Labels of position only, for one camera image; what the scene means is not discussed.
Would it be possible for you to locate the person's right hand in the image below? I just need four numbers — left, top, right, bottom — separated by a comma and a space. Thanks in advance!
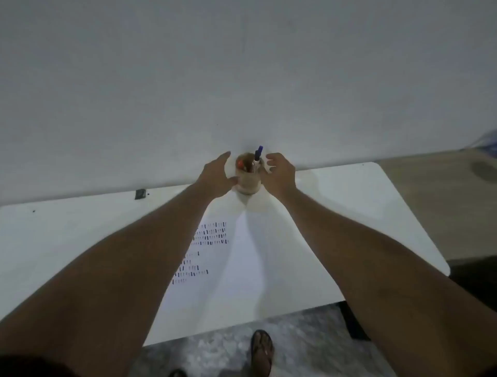
259, 153, 298, 197

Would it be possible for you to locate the person's left forearm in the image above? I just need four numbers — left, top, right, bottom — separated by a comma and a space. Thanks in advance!
0, 185, 213, 377

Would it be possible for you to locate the person's dark clothing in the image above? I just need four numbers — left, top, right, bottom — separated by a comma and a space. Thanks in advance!
0, 353, 80, 377

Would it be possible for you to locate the person's right forearm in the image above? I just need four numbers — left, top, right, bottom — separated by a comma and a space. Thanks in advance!
279, 186, 497, 377

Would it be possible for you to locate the person's sandalled foot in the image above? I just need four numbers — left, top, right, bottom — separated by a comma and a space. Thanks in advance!
250, 330, 275, 377

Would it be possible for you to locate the white printed paper sheet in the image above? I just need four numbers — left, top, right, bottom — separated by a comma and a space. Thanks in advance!
155, 212, 274, 325

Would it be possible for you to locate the person's left hand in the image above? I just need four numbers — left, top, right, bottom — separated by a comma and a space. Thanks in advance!
195, 151, 238, 199

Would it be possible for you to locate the beige pen holder cup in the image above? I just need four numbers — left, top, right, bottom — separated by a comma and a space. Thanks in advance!
235, 153, 266, 195

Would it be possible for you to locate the black table leg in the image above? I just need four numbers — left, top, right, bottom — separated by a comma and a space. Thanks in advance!
340, 300, 372, 342

